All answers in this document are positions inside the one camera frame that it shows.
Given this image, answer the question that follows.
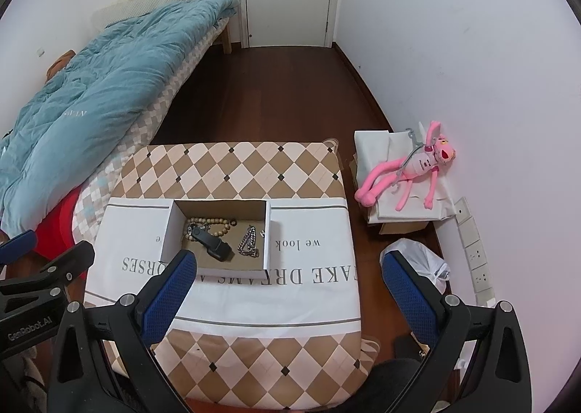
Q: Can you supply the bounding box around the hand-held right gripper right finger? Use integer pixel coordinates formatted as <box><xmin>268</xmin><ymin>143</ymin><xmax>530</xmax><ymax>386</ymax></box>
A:
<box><xmin>381</xmin><ymin>250</ymin><xmax>533</xmax><ymax>413</ymax></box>

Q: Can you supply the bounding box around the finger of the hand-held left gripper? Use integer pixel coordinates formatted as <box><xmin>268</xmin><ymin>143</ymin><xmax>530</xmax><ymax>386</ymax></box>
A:
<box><xmin>0</xmin><ymin>230</ymin><xmax>38</xmax><ymax>265</ymax></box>
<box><xmin>0</xmin><ymin>240</ymin><xmax>96</xmax><ymax>306</ymax></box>

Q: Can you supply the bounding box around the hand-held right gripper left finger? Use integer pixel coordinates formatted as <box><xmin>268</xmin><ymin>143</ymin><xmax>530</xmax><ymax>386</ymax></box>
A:
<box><xmin>48</xmin><ymin>249</ymin><xmax>198</xmax><ymax>413</ymax></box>

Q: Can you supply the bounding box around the black smart band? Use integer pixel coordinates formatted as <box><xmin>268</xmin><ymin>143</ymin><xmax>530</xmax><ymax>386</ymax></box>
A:
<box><xmin>188</xmin><ymin>223</ymin><xmax>235</xmax><ymax>263</ymax></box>

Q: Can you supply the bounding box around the wooden bead bracelet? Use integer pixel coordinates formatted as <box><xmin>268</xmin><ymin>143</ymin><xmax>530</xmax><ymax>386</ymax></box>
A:
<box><xmin>183</xmin><ymin>217</ymin><xmax>237</xmax><ymax>242</ymax></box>

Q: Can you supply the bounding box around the thick silver chain bracelet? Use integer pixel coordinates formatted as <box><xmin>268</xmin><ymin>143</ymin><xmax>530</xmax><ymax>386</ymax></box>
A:
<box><xmin>236</xmin><ymin>224</ymin><xmax>262</xmax><ymax>260</ymax></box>

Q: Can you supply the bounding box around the white plastic bag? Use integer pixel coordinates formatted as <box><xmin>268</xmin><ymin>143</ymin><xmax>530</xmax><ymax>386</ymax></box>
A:
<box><xmin>379</xmin><ymin>238</ymin><xmax>451</xmax><ymax>296</ymax></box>

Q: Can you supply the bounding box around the red cloth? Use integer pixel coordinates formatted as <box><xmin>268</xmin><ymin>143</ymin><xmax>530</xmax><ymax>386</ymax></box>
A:
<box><xmin>27</xmin><ymin>188</ymin><xmax>85</xmax><ymax>260</ymax></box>

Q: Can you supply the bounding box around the brown cardboard box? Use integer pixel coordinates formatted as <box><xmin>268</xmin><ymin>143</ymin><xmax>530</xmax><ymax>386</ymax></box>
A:
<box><xmin>378</xmin><ymin>218</ymin><xmax>430</xmax><ymax>236</ymax></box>

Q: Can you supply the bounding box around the white power strip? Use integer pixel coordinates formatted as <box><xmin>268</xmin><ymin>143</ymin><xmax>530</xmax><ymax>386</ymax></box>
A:
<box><xmin>454</xmin><ymin>196</ymin><xmax>496</xmax><ymax>294</ymax></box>

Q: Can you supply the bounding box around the diamond pattern printed cover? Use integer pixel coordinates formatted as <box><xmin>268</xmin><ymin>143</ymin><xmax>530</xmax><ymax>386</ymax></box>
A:
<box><xmin>84</xmin><ymin>138</ymin><xmax>380</xmax><ymax>401</ymax></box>

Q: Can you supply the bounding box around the pink plush toy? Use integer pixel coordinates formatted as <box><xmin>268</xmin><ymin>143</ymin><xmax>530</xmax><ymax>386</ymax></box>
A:
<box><xmin>354</xmin><ymin>120</ymin><xmax>456</xmax><ymax>211</ymax></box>

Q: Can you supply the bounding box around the grey clothes hanger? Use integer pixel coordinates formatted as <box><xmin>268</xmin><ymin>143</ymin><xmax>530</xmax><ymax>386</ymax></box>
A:
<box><xmin>398</xmin><ymin>127</ymin><xmax>432</xmax><ymax>179</ymax></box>

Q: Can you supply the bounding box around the blue quilt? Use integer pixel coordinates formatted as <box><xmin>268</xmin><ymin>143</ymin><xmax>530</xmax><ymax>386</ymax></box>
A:
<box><xmin>0</xmin><ymin>0</ymin><xmax>240</xmax><ymax>237</ymax></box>

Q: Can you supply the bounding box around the brown pillow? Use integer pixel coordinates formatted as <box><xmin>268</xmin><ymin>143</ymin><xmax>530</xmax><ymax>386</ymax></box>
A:
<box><xmin>45</xmin><ymin>49</ymin><xmax>76</xmax><ymax>78</ymax></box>

